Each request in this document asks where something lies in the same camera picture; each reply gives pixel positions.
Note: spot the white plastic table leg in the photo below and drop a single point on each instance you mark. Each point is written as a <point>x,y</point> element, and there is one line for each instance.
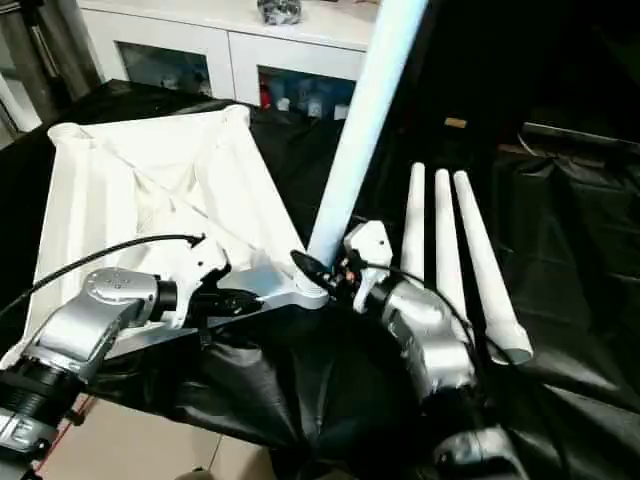
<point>490,280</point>
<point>412,225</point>
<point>447,240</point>
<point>365,125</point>

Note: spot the white plastic table top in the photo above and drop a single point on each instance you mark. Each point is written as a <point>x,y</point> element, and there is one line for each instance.
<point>100,200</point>

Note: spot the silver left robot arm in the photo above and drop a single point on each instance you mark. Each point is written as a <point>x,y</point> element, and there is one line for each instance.
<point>90,310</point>

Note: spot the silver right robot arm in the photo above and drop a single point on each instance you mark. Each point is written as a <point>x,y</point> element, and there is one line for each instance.
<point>435,340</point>

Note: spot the small white cup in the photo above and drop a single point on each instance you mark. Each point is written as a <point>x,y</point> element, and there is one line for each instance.
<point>340,112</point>
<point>315,108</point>
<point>283,104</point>

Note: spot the red item in cabinet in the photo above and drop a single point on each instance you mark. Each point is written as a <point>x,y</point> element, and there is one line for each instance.
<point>265,95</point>

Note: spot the small tan block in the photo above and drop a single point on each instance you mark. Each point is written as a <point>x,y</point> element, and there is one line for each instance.
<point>455,122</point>

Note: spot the white cabinet with glass doors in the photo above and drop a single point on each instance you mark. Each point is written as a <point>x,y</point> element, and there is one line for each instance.
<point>225,50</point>

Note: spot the black mat cover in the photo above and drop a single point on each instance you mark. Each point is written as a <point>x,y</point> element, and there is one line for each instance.
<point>575,250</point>

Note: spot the grey item on cabinet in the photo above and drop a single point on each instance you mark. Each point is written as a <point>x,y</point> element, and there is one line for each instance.
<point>280,12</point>

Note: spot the long black pole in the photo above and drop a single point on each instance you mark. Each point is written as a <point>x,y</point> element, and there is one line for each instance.
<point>580,132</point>

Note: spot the grey metal rack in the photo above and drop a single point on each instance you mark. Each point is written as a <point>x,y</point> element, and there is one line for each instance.
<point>45,50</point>

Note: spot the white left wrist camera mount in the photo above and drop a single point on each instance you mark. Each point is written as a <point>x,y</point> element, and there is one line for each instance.
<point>205,265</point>

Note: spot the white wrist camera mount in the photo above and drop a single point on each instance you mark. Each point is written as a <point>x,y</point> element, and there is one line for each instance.
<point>372,245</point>
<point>205,265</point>

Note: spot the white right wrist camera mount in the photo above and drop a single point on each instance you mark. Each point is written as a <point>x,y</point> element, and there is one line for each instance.
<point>372,245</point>

